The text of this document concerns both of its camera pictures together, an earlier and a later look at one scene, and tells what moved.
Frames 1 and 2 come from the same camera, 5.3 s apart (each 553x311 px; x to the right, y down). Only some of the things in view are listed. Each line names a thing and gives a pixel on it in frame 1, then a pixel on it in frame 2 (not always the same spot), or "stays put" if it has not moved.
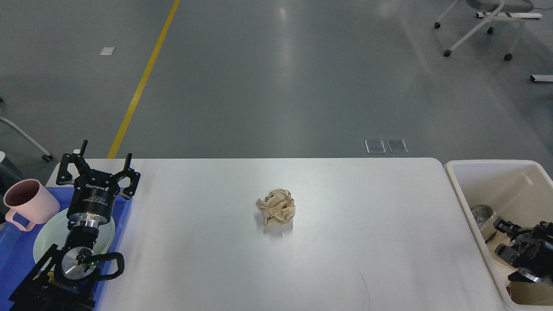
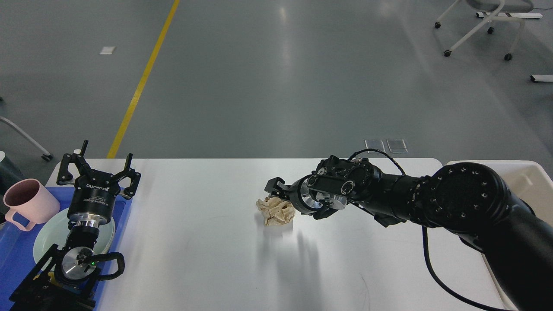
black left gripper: x=91 y=202 stays put
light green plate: x=53 y=231 stays put
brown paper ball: x=278 y=207 stays put
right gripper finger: x=505 y=226 → x=276 y=187
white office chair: x=499 y=7 stays put
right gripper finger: x=508 y=254 → x=285 y=197
